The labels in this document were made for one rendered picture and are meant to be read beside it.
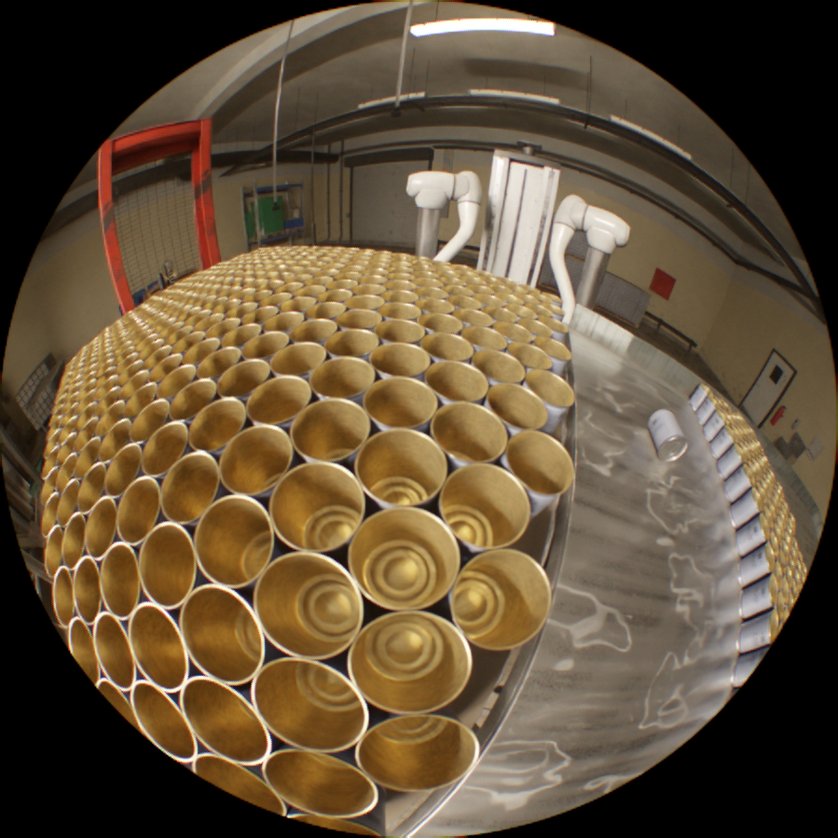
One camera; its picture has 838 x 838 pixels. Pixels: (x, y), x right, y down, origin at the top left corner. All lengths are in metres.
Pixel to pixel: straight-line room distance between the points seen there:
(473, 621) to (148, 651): 0.28
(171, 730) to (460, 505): 0.37
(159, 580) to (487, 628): 0.28
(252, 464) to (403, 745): 0.29
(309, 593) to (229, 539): 0.08
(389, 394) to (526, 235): 1.36
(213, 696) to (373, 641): 0.15
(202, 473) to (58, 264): 8.99
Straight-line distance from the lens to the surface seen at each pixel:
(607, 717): 0.39
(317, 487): 0.23
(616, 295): 7.50
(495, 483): 0.22
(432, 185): 1.20
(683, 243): 9.97
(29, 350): 9.40
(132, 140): 1.60
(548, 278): 7.25
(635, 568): 0.40
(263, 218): 9.04
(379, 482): 0.27
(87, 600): 0.37
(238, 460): 0.26
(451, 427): 0.27
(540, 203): 1.50
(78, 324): 9.00
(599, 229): 1.18
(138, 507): 0.32
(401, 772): 0.23
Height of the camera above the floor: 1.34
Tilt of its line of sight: 46 degrees down
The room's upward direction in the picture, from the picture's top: 6 degrees clockwise
